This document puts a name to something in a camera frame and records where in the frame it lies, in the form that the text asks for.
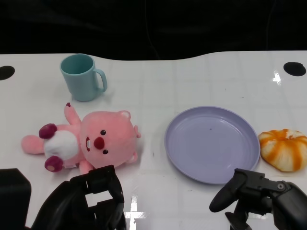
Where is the orange and white bun toy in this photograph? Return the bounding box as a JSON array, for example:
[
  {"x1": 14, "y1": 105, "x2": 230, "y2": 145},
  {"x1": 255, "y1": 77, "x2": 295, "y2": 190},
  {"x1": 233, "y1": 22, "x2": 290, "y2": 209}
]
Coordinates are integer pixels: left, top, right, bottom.
[{"x1": 258, "y1": 128, "x2": 307, "y2": 173}]

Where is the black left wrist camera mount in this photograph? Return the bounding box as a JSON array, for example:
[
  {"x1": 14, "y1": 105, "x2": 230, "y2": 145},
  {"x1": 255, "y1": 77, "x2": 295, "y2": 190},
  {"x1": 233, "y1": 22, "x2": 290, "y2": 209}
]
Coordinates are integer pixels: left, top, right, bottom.
[{"x1": 0, "y1": 168, "x2": 32, "y2": 230}]

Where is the pink plush doll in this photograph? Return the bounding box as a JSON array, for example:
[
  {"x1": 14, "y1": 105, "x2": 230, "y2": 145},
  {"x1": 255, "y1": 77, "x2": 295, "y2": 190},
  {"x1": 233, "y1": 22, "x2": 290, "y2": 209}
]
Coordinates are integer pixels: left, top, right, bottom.
[{"x1": 21, "y1": 102, "x2": 142, "y2": 175}]

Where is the purple plastic plate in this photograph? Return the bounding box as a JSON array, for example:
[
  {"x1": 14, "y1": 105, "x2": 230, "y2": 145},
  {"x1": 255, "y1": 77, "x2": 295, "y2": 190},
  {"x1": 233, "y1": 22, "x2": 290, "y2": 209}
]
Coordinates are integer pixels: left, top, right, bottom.
[{"x1": 164, "y1": 106, "x2": 261, "y2": 184}]

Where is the teal plastic mug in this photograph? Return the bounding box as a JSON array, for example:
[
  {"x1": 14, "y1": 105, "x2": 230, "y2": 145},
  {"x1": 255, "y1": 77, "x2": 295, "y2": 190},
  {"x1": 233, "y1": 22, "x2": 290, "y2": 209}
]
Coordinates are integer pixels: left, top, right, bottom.
[{"x1": 59, "y1": 54, "x2": 108, "y2": 102}]

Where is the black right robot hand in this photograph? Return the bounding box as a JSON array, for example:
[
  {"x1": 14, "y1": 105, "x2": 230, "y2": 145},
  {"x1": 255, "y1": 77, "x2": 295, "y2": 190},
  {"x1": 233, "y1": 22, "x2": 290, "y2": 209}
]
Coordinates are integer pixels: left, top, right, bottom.
[{"x1": 209, "y1": 168, "x2": 307, "y2": 230}]

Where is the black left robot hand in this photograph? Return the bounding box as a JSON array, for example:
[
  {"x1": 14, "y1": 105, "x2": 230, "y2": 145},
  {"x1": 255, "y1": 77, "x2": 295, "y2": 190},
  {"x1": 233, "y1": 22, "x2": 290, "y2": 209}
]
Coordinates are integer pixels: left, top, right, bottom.
[{"x1": 31, "y1": 164, "x2": 127, "y2": 230}]

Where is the black backdrop cloth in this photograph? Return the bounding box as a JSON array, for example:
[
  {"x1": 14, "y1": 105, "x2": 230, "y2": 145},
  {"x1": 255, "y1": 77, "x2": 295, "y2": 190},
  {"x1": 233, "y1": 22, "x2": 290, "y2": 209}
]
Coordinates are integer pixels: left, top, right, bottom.
[{"x1": 0, "y1": 0, "x2": 307, "y2": 61}]

